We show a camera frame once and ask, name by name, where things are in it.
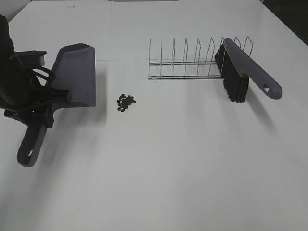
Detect chrome wire dish rack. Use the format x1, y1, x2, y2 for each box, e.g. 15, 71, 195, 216
146, 36, 254, 81

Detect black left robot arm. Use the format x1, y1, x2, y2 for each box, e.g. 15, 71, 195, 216
0, 16, 71, 128

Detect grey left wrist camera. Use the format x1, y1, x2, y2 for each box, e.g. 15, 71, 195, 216
16, 50, 47, 66

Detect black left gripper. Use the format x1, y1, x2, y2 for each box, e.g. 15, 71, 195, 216
3, 67, 72, 128

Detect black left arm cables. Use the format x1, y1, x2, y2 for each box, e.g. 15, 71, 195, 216
9, 54, 56, 114

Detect pile of dark coffee beans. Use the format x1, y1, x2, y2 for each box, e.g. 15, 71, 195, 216
116, 93, 136, 112

